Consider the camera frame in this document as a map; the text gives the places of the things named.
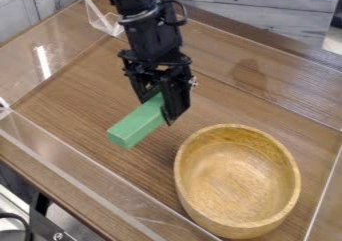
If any clear acrylic front wall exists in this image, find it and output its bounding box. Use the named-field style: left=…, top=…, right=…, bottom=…
left=0, top=97, right=220, bottom=241

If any black metal table leg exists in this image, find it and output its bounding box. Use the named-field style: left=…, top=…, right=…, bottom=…
left=29, top=192, right=76, bottom=241

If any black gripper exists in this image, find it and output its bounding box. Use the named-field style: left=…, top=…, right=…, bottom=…
left=117, top=50, right=196, bottom=125

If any brown wooden bowl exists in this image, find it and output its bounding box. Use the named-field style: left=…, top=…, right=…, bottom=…
left=173, top=124, right=302, bottom=239

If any clear acrylic corner bracket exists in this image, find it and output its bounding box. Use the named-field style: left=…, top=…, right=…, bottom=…
left=84, top=0, right=124, bottom=37

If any green rectangular block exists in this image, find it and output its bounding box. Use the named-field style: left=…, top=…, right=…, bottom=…
left=107, top=94, right=165, bottom=149

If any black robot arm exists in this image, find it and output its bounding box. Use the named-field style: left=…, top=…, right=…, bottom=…
left=109, top=0, right=193, bottom=123

